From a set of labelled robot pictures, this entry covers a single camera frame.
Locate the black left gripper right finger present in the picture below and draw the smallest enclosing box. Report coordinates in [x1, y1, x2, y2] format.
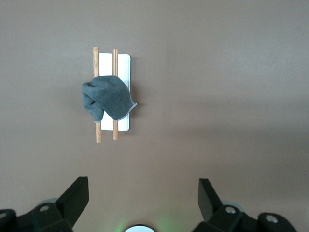
[193, 178, 297, 232]

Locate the wooden chopsticks pair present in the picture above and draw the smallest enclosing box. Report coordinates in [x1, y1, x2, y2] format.
[112, 49, 119, 141]

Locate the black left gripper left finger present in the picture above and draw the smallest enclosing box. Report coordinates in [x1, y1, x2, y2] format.
[0, 176, 89, 232]

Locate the white rack base plate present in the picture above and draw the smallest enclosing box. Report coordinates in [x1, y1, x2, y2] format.
[98, 53, 132, 132]

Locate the grey and purple towel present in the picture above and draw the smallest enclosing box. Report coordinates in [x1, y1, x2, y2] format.
[81, 75, 138, 123]

